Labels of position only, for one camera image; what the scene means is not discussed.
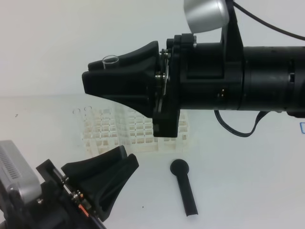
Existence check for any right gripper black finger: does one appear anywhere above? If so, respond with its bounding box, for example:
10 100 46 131
82 69 156 118

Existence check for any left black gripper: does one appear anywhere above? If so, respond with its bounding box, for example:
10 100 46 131
36 146 139 229

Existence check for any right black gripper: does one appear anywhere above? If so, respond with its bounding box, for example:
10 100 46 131
88 33 244 137

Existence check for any clear glass test tube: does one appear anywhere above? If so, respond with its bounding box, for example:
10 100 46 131
102 55 120 69

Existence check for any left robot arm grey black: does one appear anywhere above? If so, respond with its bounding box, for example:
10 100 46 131
0 141 139 229

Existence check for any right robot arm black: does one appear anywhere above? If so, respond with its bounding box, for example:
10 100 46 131
82 34 305 137

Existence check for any white plastic test tube rack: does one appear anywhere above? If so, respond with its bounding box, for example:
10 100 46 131
77 104 189 157

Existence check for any clear test tube in rack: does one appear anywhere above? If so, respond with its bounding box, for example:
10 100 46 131
72 108 82 120
84 106 93 133

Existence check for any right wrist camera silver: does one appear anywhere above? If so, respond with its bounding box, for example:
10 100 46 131
183 0 229 34

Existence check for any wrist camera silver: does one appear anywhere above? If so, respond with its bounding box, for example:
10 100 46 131
0 140 42 204
183 0 229 34

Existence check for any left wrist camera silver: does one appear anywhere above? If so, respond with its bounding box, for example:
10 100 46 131
0 140 42 204

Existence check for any black camera cable right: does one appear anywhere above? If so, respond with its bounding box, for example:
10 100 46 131
214 0 305 138

